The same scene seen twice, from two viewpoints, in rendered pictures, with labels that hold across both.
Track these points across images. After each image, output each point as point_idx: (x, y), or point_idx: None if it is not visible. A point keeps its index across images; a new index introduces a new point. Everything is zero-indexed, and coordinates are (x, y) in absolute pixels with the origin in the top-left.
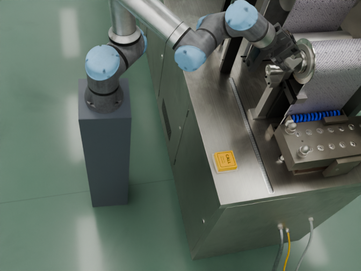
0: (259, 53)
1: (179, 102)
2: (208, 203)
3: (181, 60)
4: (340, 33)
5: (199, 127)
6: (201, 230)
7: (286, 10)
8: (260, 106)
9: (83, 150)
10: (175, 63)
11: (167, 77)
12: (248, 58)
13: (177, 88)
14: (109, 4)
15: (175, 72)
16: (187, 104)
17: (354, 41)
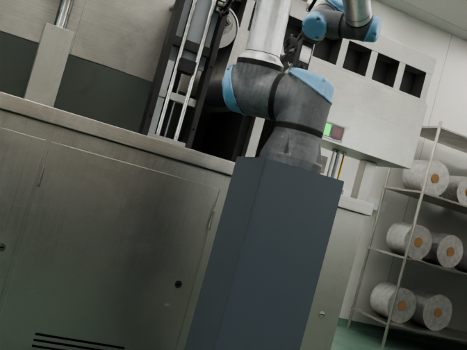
0: (310, 51)
1: (162, 239)
2: (326, 267)
3: (378, 28)
4: None
5: None
6: (320, 337)
7: (224, 46)
8: (251, 153)
9: (316, 284)
10: (116, 191)
11: (61, 258)
12: (299, 64)
13: (139, 228)
14: (283, 10)
15: (120, 206)
16: (203, 209)
17: None
